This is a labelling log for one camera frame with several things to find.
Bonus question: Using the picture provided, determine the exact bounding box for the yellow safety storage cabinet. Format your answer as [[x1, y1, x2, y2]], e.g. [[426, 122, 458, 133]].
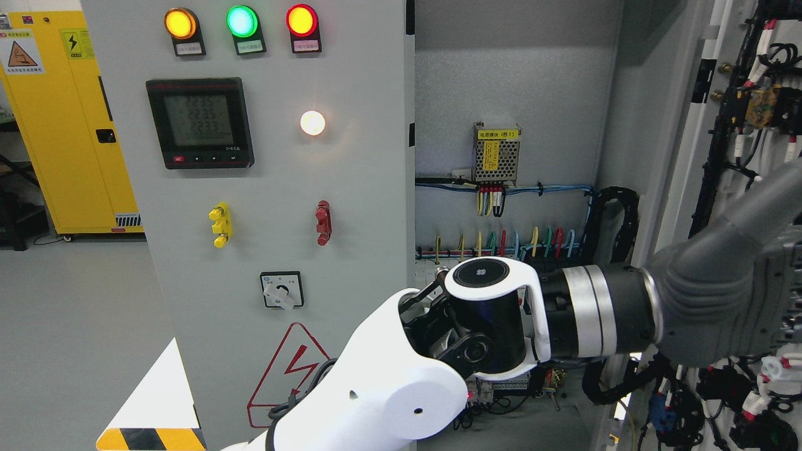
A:
[[2, 11, 143, 235]]

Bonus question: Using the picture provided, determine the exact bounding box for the white indicator lamp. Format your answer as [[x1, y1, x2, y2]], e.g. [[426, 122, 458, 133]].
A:
[[299, 110, 326, 136]]

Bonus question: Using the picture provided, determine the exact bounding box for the black corrugated cable conduit right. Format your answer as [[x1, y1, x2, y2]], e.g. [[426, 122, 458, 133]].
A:
[[580, 185, 641, 264]]

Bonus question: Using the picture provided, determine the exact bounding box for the metal mesh power supply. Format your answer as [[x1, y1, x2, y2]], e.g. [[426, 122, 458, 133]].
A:
[[472, 121, 522, 186]]

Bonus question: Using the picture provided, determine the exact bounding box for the black rotary selector switch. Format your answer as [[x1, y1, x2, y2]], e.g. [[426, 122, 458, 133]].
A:
[[259, 271, 305, 310]]

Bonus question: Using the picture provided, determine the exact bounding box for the lower relay and terminal row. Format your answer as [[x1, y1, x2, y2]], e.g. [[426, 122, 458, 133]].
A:
[[465, 372, 532, 416]]

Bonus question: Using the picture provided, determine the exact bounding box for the red indicator lamp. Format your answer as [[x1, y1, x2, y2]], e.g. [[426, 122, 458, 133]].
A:
[[286, 4, 323, 54]]

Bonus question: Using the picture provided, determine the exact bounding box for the white breaker and socket row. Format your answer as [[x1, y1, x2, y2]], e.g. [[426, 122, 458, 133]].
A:
[[414, 260, 452, 289]]

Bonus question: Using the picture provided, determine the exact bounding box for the amber indicator lamp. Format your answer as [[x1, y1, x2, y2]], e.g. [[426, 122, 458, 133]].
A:
[[164, 8, 206, 57]]

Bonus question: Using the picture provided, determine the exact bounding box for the red terminal socket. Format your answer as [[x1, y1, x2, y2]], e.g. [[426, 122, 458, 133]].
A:
[[315, 200, 333, 246]]

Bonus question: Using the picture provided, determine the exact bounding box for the green indicator lamp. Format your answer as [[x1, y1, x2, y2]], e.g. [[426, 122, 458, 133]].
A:
[[226, 5, 267, 55]]

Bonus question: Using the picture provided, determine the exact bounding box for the black digital power meter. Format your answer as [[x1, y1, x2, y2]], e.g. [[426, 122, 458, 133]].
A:
[[146, 77, 254, 170]]

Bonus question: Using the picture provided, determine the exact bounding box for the grey cabinet door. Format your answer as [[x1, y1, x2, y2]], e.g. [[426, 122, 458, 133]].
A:
[[589, 0, 802, 451], [82, 1, 415, 449]]

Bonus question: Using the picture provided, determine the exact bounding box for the red electric hazard sticker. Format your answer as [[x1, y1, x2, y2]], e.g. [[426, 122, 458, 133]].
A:
[[247, 322, 330, 428]]

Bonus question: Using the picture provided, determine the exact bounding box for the yellow terminal socket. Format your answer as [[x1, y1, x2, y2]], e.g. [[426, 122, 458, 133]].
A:
[[208, 202, 233, 249]]

